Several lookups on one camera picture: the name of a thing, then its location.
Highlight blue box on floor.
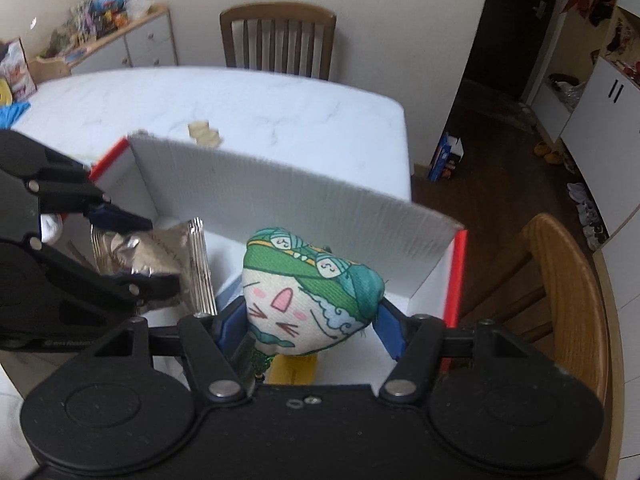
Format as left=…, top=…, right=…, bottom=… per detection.
left=427, top=132, right=464, bottom=183

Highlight white cabinet with black handles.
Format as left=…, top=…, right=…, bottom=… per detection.
left=559, top=55, right=640, bottom=242

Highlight printed cardboard box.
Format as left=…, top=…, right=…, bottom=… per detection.
left=0, top=37, right=39, bottom=104

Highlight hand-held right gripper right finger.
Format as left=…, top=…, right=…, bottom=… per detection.
left=372, top=300, right=533, bottom=403

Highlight pile of small toys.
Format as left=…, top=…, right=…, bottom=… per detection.
left=49, top=0, right=151, bottom=57

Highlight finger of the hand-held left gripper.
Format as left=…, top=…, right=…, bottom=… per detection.
left=27, top=234, right=182, bottom=317
left=25, top=159, right=154, bottom=233

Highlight silver foil snack packet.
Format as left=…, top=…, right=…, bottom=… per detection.
left=90, top=217, right=218, bottom=317

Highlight white cardboard box red outside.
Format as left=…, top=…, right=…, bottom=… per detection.
left=89, top=130, right=469, bottom=386

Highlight dark brown wooden chair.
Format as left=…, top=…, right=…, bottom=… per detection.
left=219, top=4, right=337, bottom=81

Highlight yellow flat box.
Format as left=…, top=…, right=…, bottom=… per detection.
left=267, top=355, right=321, bottom=386

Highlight yellow slippers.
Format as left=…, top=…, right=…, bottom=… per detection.
left=533, top=141, right=564, bottom=165

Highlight green and white cartoon plush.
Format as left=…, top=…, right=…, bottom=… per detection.
left=242, top=227, right=386, bottom=378

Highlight row of white shoes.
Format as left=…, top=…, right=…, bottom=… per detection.
left=567, top=182, right=609, bottom=251

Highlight blue cloth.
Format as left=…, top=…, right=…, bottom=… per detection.
left=0, top=101, right=31, bottom=129

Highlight dark door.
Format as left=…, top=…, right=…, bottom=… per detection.
left=464, top=0, right=567, bottom=103

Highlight white cabinet with wooden top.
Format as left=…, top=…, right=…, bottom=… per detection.
left=30, top=4, right=179, bottom=80

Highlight light brown wooden chair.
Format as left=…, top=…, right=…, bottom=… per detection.
left=459, top=212, right=611, bottom=406

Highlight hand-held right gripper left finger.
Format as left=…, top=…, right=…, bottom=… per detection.
left=92, top=297, right=253, bottom=403

